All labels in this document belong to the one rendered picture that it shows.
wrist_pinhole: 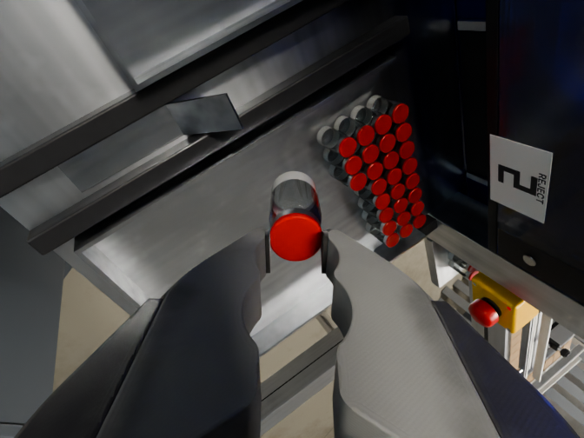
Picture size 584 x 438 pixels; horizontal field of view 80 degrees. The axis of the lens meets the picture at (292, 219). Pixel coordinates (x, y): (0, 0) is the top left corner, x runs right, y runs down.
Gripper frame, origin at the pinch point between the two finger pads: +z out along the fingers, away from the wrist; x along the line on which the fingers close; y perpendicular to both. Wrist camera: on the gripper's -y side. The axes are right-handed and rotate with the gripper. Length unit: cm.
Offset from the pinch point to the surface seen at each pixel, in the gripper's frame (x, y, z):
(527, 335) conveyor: 50, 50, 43
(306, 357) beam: 5, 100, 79
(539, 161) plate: 21.6, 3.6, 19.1
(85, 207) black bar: -17.3, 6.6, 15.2
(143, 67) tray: -12.1, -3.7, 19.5
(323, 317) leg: 13, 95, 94
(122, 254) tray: -16.7, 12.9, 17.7
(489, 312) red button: 27.8, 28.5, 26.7
